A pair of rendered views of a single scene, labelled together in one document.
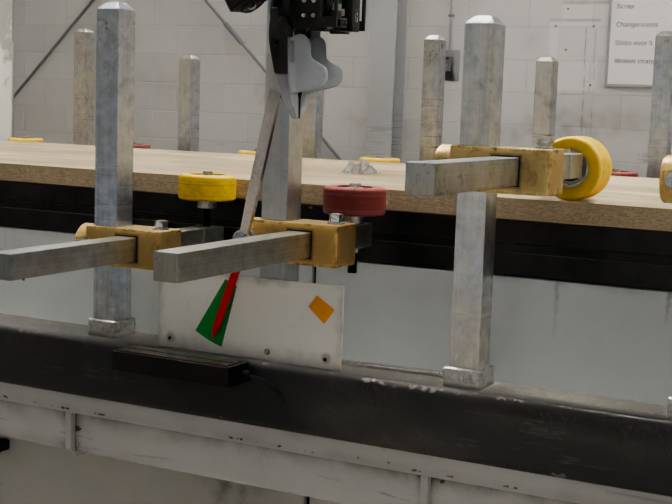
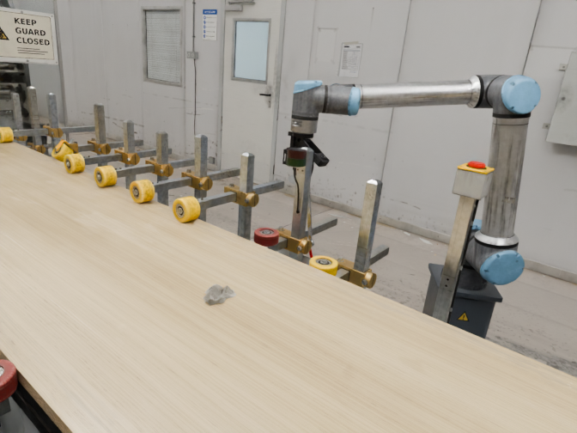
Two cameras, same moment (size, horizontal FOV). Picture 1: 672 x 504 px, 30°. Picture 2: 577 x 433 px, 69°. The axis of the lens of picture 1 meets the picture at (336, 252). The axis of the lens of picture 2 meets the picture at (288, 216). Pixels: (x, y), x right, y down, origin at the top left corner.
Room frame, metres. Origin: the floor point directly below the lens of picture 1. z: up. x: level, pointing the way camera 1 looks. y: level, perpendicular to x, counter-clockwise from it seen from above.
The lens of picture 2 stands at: (2.82, 0.26, 1.42)
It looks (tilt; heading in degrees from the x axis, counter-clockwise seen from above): 20 degrees down; 190
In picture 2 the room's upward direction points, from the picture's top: 5 degrees clockwise
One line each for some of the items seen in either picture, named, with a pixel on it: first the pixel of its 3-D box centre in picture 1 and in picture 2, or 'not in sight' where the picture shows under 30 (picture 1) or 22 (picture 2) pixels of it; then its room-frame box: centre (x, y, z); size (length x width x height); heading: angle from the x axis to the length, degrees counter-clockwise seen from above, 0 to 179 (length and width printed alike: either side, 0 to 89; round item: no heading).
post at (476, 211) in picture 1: (475, 234); (245, 216); (1.39, -0.15, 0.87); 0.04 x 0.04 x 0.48; 63
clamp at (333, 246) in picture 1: (297, 240); (291, 241); (1.50, 0.05, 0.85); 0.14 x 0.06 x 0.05; 63
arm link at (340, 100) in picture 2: not in sight; (340, 100); (1.37, 0.15, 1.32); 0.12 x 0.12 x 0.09; 14
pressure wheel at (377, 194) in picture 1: (353, 228); (265, 246); (1.59, -0.02, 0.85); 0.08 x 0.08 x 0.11
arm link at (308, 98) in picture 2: not in sight; (307, 99); (1.40, 0.04, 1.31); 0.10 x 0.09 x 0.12; 104
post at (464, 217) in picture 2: not in sight; (451, 275); (1.74, 0.52, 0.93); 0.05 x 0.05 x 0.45; 63
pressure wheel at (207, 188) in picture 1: (206, 212); (321, 277); (1.74, 0.18, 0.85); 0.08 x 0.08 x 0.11
